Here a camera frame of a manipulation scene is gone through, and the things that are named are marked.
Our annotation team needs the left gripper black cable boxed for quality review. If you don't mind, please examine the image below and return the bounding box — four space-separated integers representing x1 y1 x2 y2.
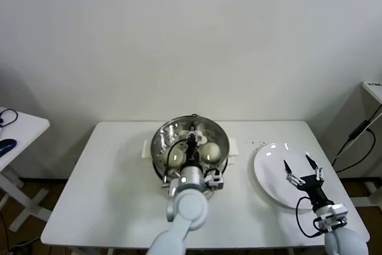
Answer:
162 138 192 185

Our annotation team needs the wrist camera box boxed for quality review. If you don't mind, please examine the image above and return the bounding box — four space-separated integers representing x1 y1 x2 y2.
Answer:
313 203 349 234
205 168 225 191

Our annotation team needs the blue computer mouse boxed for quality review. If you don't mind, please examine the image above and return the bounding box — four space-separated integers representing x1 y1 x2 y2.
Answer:
0 139 16 156

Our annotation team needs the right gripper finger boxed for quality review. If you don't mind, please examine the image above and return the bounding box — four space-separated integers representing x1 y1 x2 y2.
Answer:
304 153 325 180
282 159 305 186

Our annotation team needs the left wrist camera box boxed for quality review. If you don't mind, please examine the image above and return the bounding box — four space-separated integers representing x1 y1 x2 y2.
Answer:
205 168 225 191

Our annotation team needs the white steamed baozi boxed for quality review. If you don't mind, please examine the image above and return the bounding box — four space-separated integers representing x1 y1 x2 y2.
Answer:
168 147 184 168
202 143 221 162

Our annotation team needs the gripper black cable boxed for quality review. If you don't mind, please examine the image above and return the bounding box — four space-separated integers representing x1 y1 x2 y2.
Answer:
162 138 192 185
295 195 323 238

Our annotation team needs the large white plate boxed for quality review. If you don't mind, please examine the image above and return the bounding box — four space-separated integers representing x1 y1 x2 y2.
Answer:
252 142 325 210

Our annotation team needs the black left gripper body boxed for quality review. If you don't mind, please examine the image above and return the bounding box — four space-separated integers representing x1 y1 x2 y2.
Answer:
185 140 201 167

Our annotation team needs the white side table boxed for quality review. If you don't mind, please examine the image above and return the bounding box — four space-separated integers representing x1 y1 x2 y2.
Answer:
0 107 50 232

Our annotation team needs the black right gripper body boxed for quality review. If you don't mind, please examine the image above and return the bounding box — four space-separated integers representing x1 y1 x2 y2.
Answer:
298 174 332 208

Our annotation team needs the white electric cooker pot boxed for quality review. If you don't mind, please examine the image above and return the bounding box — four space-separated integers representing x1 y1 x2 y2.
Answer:
152 147 238 201

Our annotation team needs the thin black looped cable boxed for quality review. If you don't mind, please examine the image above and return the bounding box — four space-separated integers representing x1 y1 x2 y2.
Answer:
0 109 18 129

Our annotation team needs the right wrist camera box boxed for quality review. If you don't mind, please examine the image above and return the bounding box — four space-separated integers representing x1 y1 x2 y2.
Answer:
313 203 349 234

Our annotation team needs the stainless steel steamer basket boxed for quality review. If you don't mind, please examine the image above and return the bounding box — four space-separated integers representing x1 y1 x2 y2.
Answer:
140 115 239 189

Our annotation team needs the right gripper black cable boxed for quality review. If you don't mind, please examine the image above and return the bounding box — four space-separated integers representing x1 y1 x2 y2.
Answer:
295 195 323 238

